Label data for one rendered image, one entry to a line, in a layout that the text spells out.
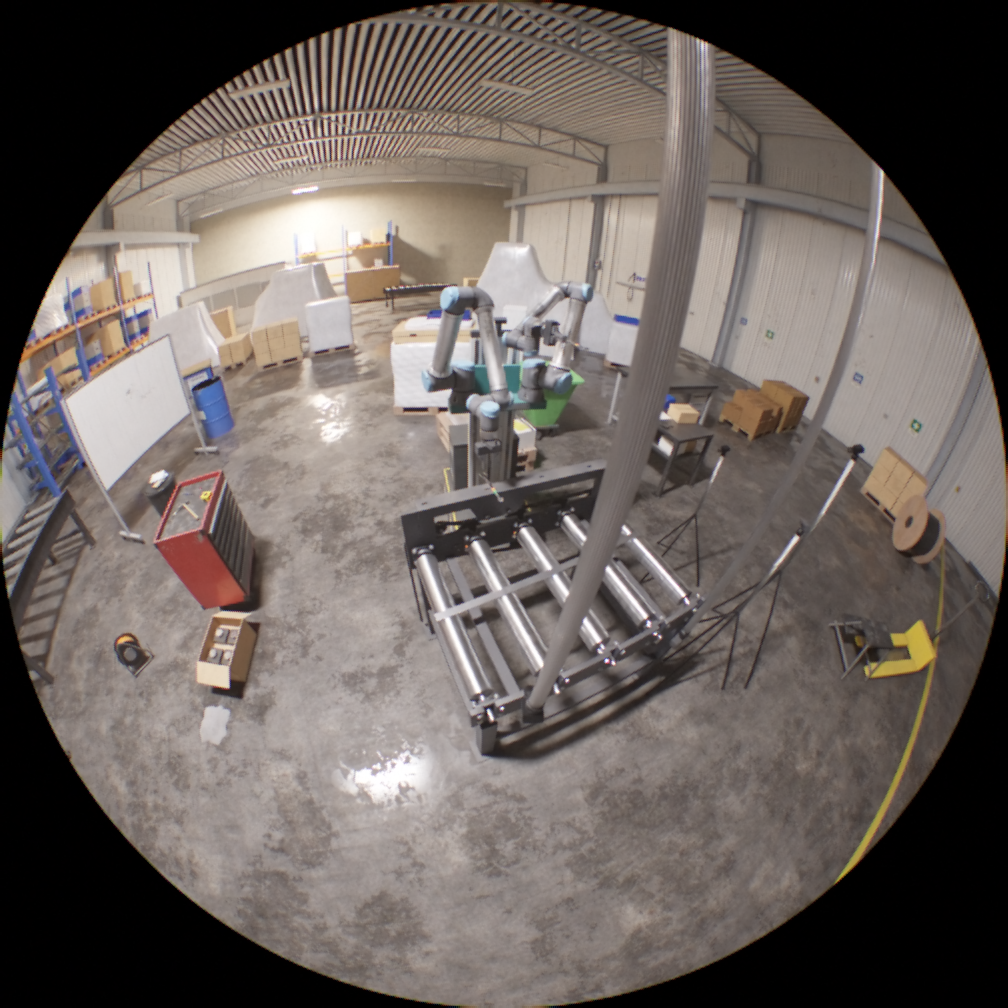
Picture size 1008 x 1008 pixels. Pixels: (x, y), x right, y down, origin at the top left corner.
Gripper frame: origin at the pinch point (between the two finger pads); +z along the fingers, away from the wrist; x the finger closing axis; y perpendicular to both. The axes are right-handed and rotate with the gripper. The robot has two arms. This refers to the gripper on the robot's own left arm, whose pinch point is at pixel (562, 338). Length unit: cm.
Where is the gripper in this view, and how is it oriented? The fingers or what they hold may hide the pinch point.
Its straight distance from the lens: 175.1
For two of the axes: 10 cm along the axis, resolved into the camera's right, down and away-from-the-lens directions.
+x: -0.6, 7.6, 6.5
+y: 9.1, -2.3, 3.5
